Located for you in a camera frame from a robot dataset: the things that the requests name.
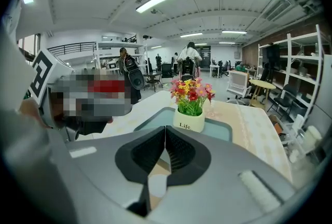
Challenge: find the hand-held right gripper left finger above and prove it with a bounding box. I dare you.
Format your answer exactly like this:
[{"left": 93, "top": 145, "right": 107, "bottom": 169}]
[{"left": 115, "top": 125, "right": 167, "bottom": 217}]

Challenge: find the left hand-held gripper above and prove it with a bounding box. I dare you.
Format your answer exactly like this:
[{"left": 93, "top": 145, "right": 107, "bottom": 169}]
[{"left": 27, "top": 48, "right": 79, "bottom": 142}]

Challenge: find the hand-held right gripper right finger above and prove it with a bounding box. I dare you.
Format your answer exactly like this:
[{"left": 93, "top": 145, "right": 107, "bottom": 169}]
[{"left": 165, "top": 125, "right": 212, "bottom": 188}]

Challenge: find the potted flower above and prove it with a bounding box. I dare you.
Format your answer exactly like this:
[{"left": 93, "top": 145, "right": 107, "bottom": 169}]
[{"left": 169, "top": 77, "right": 216, "bottom": 133}]

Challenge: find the person's left forearm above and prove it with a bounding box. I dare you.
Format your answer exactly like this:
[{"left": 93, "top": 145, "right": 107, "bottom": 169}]
[{"left": 18, "top": 97, "right": 52, "bottom": 130}]

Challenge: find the black balcony railing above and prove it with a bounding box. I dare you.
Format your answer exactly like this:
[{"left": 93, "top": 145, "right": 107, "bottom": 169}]
[{"left": 47, "top": 41, "right": 96, "bottom": 57}]

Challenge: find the white storage rack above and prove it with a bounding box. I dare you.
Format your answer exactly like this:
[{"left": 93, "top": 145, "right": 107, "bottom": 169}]
[{"left": 92, "top": 40, "right": 149, "bottom": 76}]

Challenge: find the small black table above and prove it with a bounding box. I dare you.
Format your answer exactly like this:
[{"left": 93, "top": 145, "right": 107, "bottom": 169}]
[{"left": 143, "top": 72, "right": 163, "bottom": 93}]

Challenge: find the white mesh office chair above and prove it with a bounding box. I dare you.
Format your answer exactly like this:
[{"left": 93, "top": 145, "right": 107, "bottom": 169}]
[{"left": 226, "top": 70, "right": 252, "bottom": 105}]

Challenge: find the black office chair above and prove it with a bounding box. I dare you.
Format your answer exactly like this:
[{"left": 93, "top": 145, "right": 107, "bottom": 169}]
[{"left": 160, "top": 63, "right": 174, "bottom": 84}]

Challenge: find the white desk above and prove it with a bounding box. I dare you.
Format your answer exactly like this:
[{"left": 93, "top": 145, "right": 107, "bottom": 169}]
[{"left": 209, "top": 64, "right": 222, "bottom": 79}]

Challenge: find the round wooden table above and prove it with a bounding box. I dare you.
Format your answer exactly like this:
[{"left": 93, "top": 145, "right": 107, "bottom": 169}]
[{"left": 248, "top": 78, "right": 277, "bottom": 110}]

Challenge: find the black folding chair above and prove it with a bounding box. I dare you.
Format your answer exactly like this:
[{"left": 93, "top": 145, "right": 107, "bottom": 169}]
[{"left": 267, "top": 83, "right": 299, "bottom": 120}]

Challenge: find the white plastic container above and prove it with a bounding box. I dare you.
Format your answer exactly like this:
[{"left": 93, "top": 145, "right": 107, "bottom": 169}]
[{"left": 302, "top": 125, "right": 323, "bottom": 152}]

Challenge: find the tall white shelving unit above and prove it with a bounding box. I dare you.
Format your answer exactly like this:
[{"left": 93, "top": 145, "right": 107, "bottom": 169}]
[{"left": 257, "top": 24, "right": 331, "bottom": 125}]

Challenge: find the black wall screen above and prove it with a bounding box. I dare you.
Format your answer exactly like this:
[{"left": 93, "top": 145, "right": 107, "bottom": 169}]
[{"left": 195, "top": 45, "right": 212, "bottom": 68}]

